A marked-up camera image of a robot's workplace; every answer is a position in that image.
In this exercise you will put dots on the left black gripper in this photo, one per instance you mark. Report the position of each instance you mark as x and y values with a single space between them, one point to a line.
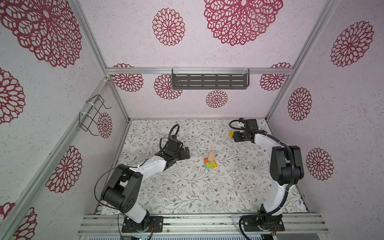
183 155

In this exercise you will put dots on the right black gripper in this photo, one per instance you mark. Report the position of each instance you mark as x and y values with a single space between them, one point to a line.
236 136

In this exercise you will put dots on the green wood block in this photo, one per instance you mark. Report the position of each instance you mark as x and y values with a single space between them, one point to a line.
211 165

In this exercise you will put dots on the natural wood long block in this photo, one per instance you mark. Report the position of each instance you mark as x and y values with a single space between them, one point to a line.
211 157

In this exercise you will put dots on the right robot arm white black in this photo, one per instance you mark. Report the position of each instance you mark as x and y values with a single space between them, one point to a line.
286 166

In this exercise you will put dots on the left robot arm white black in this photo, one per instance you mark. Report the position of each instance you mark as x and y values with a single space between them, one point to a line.
122 189

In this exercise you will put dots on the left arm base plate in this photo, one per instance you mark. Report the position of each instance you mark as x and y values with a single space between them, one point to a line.
150 224

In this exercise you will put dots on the grey metal wall shelf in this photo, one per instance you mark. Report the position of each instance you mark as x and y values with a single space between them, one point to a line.
210 81

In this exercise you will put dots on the black wire wall basket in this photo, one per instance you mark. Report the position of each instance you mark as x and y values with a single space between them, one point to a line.
96 120

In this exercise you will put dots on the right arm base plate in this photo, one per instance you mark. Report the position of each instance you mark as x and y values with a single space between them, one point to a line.
264 224

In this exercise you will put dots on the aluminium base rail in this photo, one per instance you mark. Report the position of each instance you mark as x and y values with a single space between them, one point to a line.
205 224

